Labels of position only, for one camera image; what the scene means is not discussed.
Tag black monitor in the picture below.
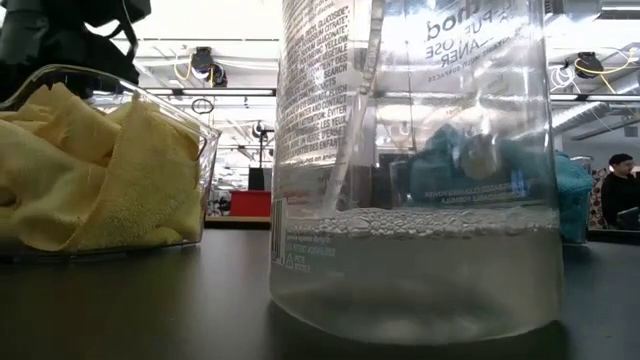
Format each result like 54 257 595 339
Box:
247 166 274 192

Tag red cabinet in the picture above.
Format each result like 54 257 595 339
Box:
229 189 273 218

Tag person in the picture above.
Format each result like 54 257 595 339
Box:
599 152 640 232

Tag black hanging cord reel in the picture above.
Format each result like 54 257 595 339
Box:
563 50 606 80
188 45 229 89

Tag teal microfiber towel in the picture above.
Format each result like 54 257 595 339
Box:
554 152 595 244

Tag black hanging cable ring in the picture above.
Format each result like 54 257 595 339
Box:
190 97 216 116

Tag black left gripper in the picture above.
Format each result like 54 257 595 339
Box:
0 27 142 101

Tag black stand with fan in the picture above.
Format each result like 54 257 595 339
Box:
251 119 277 169

